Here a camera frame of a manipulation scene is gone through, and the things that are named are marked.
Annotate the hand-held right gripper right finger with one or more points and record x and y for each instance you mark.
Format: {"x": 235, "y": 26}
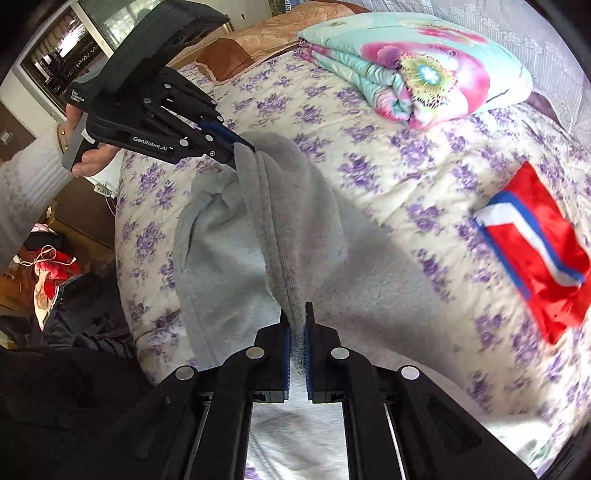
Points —
{"x": 308, "y": 355}

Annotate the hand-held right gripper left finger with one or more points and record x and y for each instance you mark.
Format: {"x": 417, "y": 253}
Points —
{"x": 286, "y": 350}

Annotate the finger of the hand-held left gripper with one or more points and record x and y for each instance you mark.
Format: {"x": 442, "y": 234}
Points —
{"x": 219, "y": 130}
{"x": 222, "y": 153}

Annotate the grey pants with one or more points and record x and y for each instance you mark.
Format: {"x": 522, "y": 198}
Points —
{"x": 300, "y": 221}

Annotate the person's left hand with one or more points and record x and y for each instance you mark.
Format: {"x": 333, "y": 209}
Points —
{"x": 98, "y": 161}

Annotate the brown quilted pillow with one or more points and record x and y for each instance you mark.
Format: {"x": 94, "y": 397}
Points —
{"x": 258, "y": 46}

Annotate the white framed glass window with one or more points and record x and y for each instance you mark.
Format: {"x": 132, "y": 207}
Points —
{"x": 51, "y": 55}

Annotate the purple floral bed quilt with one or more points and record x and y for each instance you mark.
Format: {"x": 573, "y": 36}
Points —
{"x": 369, "y": 157}

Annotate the dark wooden cabinet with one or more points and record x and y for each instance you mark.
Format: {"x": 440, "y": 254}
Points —
{"x": 87, "y": 217}

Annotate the pile of red clothes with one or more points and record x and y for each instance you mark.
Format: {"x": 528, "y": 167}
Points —
{"x": 55, "y": 272}

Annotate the folded teal pink floral quilt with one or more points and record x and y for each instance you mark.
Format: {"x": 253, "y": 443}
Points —
{"x": 415, "y": 55}

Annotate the dark cloth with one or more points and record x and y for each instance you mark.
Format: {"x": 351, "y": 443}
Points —
{"x": 69, "y": 397}

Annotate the red garment with striped trim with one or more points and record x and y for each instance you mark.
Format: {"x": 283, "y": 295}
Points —
{"x": 535, "y": 249}

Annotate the white lace cloth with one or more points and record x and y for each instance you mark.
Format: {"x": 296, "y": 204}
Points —
{"x": 531, "y": 37}

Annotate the white wall switch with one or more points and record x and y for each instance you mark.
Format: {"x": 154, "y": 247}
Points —
{"x": 5, "y": 137}

